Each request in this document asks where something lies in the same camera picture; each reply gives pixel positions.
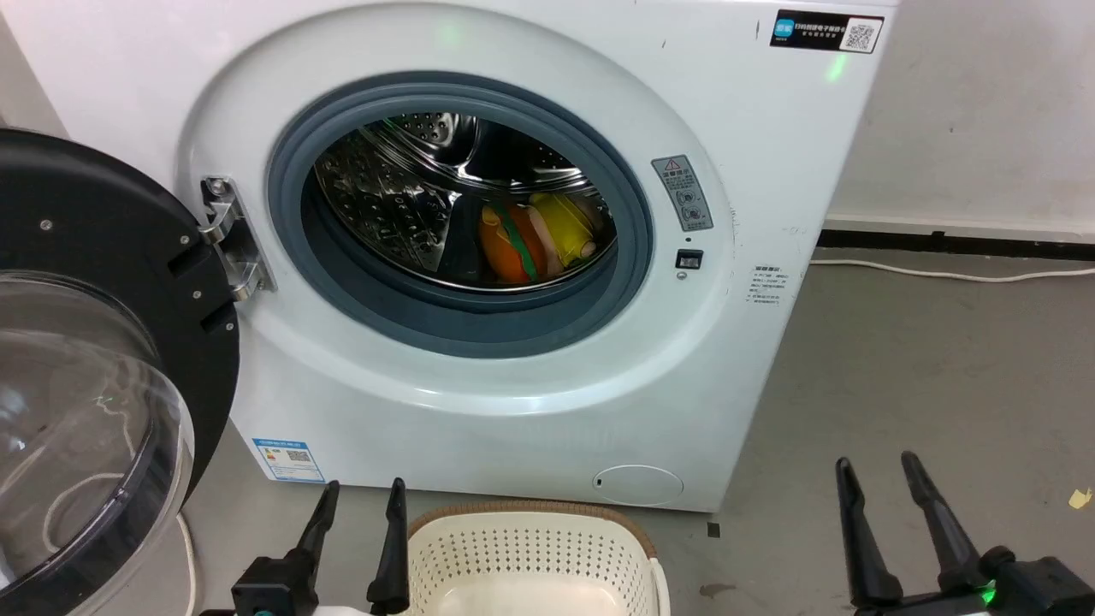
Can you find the black baseboard strip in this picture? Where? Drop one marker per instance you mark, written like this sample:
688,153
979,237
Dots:
958,244

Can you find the blue energy label sticker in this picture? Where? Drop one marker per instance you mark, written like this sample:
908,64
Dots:
288,460

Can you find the perforated steel washer drum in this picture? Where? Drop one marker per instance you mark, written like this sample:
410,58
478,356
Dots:
385,188

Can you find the black door latch socket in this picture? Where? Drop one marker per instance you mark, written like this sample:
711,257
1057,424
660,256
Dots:
689,258

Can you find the black washer door, clear glass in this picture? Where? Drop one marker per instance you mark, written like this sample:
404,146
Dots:
94,214

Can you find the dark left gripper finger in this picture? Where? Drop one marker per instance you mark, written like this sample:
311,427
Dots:
394,547
318,522

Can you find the black QR code sticker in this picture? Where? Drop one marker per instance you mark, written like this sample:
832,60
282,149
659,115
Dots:
825,31

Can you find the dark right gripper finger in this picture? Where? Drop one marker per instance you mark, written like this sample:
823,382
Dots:
862,539
937,518

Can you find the yellow plush toy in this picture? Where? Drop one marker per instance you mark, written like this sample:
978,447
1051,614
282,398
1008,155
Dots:
565,224

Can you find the small printed text label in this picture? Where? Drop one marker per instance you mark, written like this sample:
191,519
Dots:
766,285

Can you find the grey warning sticker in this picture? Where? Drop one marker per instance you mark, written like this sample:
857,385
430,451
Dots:
683,192

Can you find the chrome door hinge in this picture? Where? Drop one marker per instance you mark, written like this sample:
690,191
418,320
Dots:
235,248

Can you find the white perforated laundry basket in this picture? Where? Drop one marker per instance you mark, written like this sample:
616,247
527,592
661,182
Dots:
530,556

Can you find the yellow paper scrap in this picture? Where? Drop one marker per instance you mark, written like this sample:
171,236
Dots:
1080,499

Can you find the grey rubber door gasket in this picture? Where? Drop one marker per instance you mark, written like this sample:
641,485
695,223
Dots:
479,321

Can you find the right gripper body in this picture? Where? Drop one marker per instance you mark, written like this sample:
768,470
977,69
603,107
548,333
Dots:
1039,590

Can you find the round white filter cover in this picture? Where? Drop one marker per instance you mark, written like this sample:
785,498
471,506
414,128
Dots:
638,485

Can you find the white front-load washing machine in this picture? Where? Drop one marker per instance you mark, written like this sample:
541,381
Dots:
753,154

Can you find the orange plush with green stripe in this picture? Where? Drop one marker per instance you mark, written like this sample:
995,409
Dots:
506,248

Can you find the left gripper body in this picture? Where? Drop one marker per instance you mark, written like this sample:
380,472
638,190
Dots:
267,590

